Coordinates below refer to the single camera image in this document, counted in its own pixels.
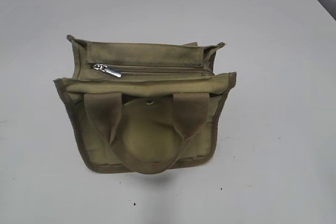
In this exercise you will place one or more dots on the olive yellow canvas bag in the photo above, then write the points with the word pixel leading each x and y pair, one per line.
pixel 161 114

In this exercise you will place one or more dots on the silver metal zipper pull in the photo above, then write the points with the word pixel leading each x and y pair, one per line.
pixel 106 69

